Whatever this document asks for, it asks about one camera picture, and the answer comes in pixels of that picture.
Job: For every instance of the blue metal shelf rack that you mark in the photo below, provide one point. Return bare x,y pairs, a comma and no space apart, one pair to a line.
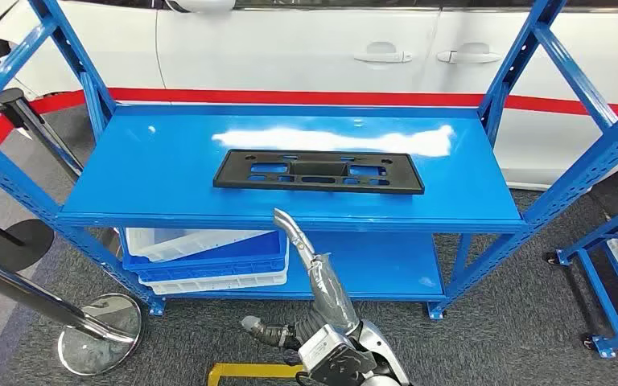
154,176

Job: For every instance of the blue wheeled rack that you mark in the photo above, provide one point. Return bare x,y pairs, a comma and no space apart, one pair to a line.
602,295

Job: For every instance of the black base stanchion post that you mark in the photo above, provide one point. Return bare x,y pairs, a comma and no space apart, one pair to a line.
21,245

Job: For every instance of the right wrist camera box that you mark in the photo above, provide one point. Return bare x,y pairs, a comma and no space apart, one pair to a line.
325,351

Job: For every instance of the black plastic plate bracket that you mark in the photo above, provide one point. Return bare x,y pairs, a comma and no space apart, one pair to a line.
229,173

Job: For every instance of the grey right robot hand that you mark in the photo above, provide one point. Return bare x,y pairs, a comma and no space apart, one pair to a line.
335,293

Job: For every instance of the white car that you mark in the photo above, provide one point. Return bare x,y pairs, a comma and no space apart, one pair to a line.
287,48

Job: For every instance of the blue plastic bin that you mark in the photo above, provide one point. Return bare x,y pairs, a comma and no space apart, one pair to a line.
208,265

